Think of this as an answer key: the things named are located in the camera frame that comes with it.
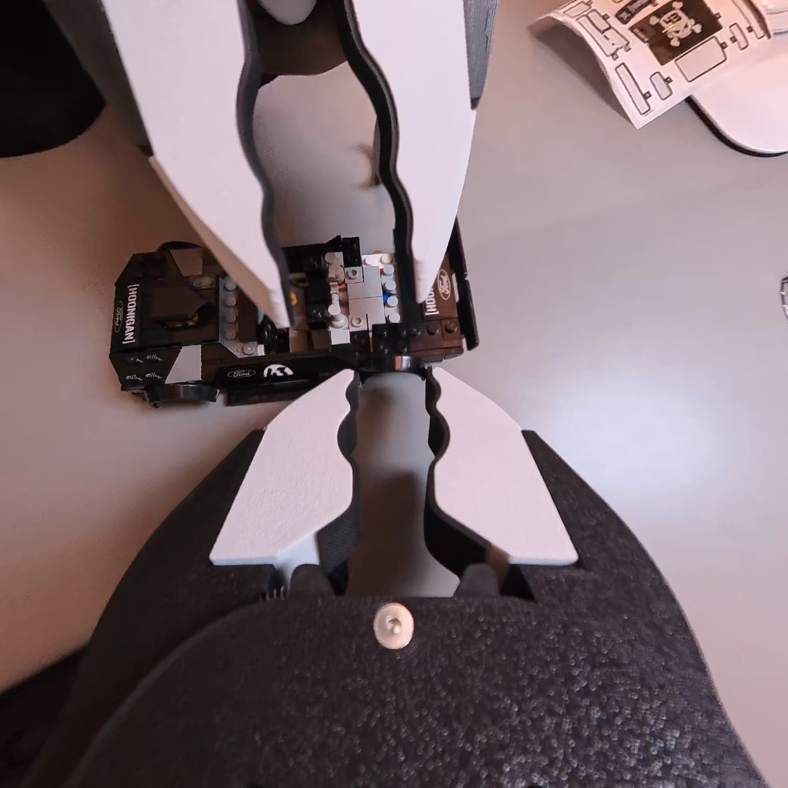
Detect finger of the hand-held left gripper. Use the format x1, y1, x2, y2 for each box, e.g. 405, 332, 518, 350
103, 0, 296, 330
351, 0, 479, 327

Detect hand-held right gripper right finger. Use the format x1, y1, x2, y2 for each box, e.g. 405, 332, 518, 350
425, 366, 580, 570

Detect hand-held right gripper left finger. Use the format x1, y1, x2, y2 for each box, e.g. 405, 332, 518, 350
211, 370, 362, 570

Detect black lego car model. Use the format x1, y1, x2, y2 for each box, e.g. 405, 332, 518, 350
109, 222, 480, 407

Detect black mesh pad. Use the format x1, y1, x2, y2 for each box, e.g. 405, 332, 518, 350
0, 0, 107, 160

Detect white sticker sheet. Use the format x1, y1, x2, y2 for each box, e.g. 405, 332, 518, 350
535, 0, 767, 131

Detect white tray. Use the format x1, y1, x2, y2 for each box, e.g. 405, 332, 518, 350
687, 47, 788, 156

